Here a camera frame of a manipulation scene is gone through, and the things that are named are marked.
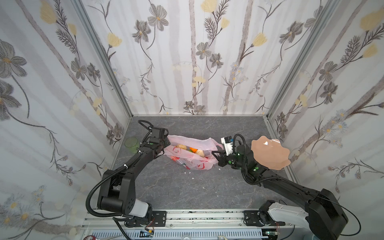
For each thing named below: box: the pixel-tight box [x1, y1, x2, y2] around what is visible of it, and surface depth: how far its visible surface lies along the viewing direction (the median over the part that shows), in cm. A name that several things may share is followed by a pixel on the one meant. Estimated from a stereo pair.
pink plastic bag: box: [163, 134, 224, 171], surface depth 81 cm
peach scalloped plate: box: [251, 136, 291, 171], surface depth 100 cm
